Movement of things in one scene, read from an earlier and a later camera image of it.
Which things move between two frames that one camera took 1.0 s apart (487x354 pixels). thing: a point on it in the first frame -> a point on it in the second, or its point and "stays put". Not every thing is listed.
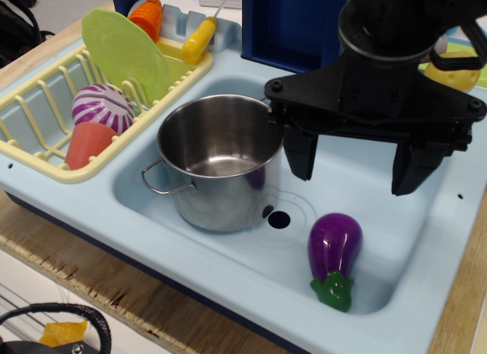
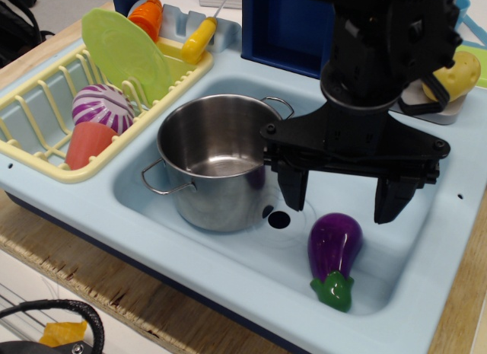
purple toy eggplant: x=334 y=241 stays put
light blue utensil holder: x=225 y=33 stays put
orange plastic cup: x=86 y=141 stays put
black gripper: x=384 y=101 -> x=371 y=141
